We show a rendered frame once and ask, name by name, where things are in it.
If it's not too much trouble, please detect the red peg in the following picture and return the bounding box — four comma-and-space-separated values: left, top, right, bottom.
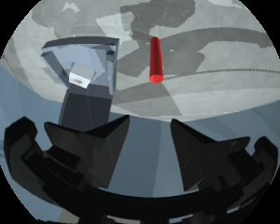
148, 37, 163, 82

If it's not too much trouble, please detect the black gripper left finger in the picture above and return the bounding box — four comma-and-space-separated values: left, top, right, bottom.
44, 115, 130, 189

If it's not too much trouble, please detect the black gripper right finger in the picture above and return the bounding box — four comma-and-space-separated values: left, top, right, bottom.
170, 119, 249, 191

